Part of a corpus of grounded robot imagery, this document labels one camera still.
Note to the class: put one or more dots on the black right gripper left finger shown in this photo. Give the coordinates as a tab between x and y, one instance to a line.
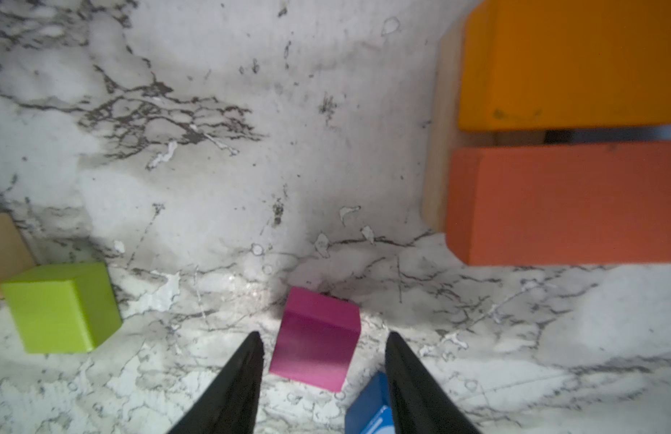
231	401

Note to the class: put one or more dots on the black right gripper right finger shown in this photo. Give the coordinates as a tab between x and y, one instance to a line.
419	405

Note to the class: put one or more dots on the blue number cube block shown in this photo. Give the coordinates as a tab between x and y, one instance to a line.
371	412

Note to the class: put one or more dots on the magenta cube block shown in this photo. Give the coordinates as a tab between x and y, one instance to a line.
317	339

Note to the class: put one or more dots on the red rectangular block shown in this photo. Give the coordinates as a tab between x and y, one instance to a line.
593	204

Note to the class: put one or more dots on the orange rectangular block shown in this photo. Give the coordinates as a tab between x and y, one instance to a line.
566	64

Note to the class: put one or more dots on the light blue rectangular block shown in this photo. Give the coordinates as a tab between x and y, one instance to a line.
602	135

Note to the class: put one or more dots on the lime green cube block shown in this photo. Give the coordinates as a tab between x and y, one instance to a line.
63	308

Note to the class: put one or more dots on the small orange cube block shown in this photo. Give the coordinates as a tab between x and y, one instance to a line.
15	256

